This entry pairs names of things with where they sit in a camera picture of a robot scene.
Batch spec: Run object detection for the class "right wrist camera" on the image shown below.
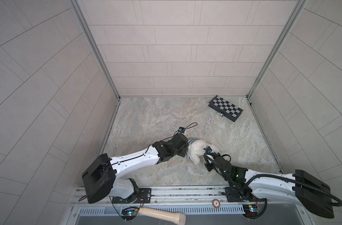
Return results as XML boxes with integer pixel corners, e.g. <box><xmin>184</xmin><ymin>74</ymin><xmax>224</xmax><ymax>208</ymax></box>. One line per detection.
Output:
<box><xmin>204</xmin><ymin>146</ymin><xmax>214</xmax><ymax>156</ymax></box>

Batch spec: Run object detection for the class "circuit board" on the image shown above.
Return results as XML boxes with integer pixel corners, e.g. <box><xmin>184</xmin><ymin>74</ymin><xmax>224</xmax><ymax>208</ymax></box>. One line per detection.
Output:
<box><xmin>242</xmin><ymin>204</ymin><xmax>259</xmax><ymax>218</ymax></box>
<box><xmin>121</xmin><ymin>207</ymin><xmax>139</xmax><ymax>221</ymax></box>

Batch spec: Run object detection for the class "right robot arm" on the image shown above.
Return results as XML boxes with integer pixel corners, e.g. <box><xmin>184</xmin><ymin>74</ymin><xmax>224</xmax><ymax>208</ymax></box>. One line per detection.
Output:
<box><xmin>203</xmin><ymin>150</ymin><xmax>337</xmax><ymax>219</ymax></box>

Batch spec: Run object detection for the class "blue white striped sweater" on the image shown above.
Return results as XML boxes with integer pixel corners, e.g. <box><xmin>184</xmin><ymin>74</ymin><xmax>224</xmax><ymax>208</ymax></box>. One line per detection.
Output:
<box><xmin>186</xmin><ymin>139</ymin><xmax>199</xmax><ymax>164</ymax></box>

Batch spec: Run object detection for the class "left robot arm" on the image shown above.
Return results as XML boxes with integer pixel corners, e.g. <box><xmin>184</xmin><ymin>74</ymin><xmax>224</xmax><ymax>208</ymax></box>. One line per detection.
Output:
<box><xmin>80</xmin><ymin>133</ymin><xmax>188</xmax><ymax>203</ymax></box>

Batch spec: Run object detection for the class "black corrugated cable conduit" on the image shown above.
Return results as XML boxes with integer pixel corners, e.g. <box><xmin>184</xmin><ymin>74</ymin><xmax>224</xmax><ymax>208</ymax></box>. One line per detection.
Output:
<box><xmin>207</xmin><ymin>151</ymin><xmax>342</xmax><ymax>207</ymax></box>

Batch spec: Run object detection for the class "red round sticker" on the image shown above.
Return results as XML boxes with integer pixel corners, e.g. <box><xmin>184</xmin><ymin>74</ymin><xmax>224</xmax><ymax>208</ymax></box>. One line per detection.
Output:
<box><xmin>212</xmin><ymin>199</ymin><xmax>220</xmax><ymax>209</ymax></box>

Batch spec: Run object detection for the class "right circuit board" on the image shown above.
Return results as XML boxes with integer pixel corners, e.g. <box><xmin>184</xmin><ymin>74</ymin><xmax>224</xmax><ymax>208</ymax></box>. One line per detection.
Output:
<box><xmin>242</xmin><ymin>204</ymin><xmax>259</xmax><ymax>218</ymax></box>

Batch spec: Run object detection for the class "beige cylindrical handle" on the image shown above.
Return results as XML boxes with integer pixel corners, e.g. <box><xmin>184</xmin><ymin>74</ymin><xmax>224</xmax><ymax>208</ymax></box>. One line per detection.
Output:
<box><xmin>138</xmin><ymin>207</ymin><xmax>186</xmax><ymax>225</ymax></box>

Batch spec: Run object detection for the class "left circuit board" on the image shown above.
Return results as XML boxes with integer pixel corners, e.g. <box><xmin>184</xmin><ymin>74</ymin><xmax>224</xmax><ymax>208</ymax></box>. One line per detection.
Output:
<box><xmin>121</xmin><ymin>207</ymin><xmax>139</xmax><ymax>221</ymax></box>

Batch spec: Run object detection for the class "black white checkerboard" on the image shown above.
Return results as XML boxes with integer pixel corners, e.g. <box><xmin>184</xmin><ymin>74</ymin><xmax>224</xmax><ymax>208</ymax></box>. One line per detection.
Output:
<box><xmin>208</xmin><ymin>95</ymin><xmax>243</xmax><ymax>122</ymax></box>

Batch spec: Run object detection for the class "white teddy bear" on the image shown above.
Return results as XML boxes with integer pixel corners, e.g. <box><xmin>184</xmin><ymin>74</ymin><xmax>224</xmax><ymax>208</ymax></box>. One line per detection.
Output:
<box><xmin>192</xmin><ymin>139</ymin><xmax>213</xmax><ymax>165</ymax></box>

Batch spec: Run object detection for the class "aluminium mounting rail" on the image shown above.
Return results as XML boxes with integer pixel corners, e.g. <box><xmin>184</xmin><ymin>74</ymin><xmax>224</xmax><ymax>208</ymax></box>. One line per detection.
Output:
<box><xmin>70</xmin><ymin>185</ymin><xmax>301</xmax><ymax>207</ymax></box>

